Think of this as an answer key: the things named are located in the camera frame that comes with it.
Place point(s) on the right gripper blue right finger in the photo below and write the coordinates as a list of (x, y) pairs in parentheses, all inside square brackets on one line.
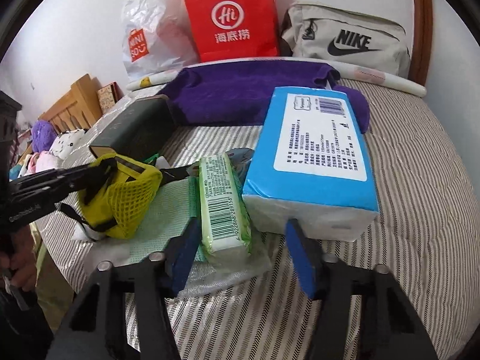
[(305, 255)]

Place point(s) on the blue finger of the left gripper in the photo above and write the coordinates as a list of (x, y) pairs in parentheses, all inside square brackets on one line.
[(26, 207), (76, 178)]

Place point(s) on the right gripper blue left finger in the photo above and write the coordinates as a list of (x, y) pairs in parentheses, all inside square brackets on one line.
[(180, 253)]

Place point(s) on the yellow mesh pouch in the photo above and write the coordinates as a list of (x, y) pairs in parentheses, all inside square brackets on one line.
[(116, 203)]

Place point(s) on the person's left hand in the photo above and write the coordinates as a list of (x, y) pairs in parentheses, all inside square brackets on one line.
[(22, 261)]

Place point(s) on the pink plush toy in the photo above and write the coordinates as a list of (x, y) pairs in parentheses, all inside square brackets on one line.
[(44, 161)]

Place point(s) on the white spotted plush toy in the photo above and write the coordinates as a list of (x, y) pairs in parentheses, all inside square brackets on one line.
[(65, 143)]

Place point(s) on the green microfiber cloth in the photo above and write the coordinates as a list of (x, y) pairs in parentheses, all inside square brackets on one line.
[(172, 208)]

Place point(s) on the purple plush toy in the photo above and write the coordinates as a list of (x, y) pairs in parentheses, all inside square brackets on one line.
[(43, 136)]

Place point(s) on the white glove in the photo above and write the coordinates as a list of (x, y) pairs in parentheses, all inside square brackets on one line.
[(84, 233)]

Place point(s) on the wooden headboard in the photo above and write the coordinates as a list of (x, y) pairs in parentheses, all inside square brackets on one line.
[(78, 109)]

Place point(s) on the brown patterned box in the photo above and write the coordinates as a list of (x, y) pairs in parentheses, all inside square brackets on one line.
[(108, 96)]

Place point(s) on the dark green tea box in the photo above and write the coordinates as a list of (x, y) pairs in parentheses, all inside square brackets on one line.
[(138, 132)]

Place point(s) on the blue tissue pack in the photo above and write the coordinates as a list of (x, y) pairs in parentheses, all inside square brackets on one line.
[(311, 163)]

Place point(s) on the white persimmon wipe sachet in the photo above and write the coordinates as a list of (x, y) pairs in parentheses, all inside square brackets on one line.
[(240, 159)]

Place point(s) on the striped mattress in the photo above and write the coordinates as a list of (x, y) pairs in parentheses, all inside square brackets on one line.
[(427, 233)]

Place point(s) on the purple towel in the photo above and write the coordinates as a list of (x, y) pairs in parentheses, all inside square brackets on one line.
[(239, 93)]

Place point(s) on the white Miniso plastic bag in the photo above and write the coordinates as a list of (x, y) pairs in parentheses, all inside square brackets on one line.
[(156, 37)]

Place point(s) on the white rolled mat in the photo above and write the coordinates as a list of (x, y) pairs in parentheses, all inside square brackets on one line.
[(347, 71)]

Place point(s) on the beige Nike bag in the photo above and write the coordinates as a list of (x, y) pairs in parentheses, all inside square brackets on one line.
[(315, 31)]

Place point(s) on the red paper bag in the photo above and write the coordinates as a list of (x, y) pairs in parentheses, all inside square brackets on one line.
[(233, 29)]

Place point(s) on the brown wooden door frame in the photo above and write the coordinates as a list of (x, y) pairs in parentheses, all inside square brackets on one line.
[(422, 41)]

